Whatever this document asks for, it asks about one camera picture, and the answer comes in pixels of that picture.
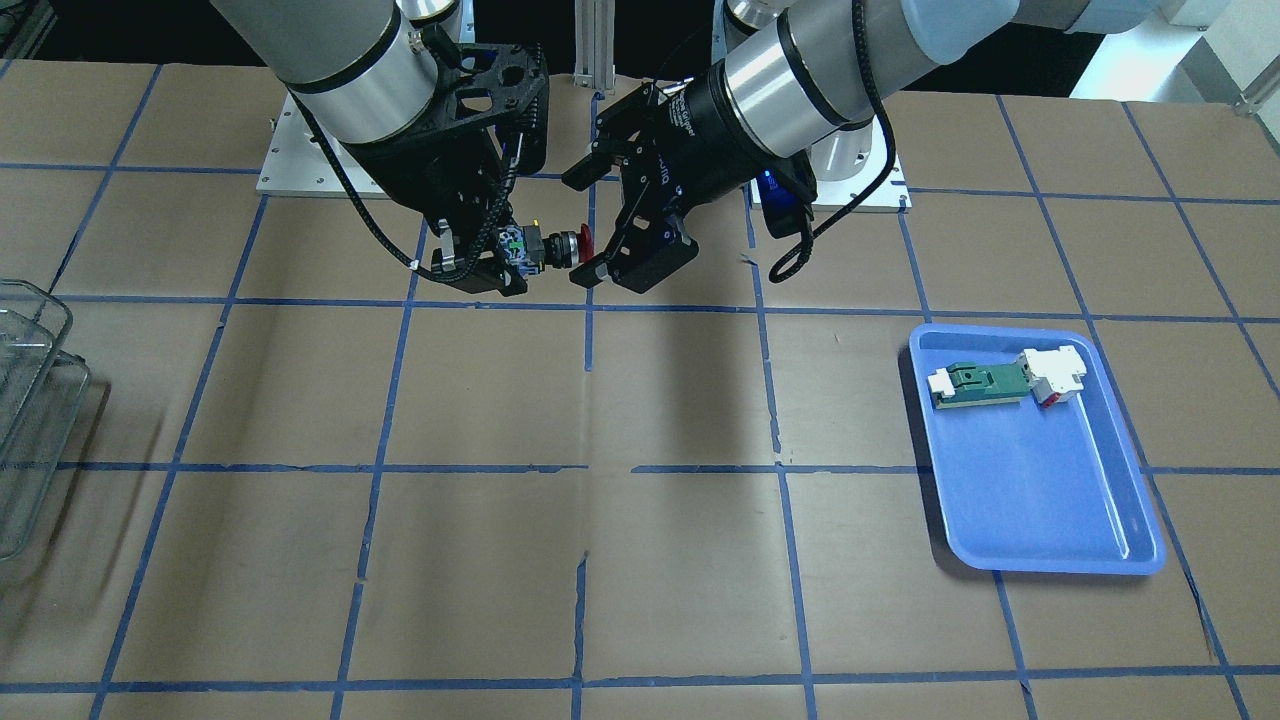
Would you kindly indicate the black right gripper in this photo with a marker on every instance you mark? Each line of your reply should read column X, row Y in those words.
column 412, row 172

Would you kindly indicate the aluminium frame post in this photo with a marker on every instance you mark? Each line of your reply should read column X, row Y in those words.
column 593, row 45

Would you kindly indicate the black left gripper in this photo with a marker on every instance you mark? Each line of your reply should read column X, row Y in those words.
column 708, row 128

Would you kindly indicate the red emergency push button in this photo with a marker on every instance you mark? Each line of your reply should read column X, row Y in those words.
column 550, row 247

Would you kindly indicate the blue plastic tray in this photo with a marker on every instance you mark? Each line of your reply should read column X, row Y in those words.
column 1023, row 487

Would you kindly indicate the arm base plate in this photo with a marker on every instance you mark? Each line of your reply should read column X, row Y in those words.
column 847, row 160
column 294, row 165

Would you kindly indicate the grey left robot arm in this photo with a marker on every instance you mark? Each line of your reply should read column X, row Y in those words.
column 817, row 68

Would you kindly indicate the green white terminal block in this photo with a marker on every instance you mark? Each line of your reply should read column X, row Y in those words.
column 972, row 384

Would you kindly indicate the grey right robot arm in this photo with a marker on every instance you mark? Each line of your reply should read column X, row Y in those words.
column 309, row 45

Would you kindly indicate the white circuit breaker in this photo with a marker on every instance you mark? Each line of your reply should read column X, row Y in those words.
column 1053, row 376

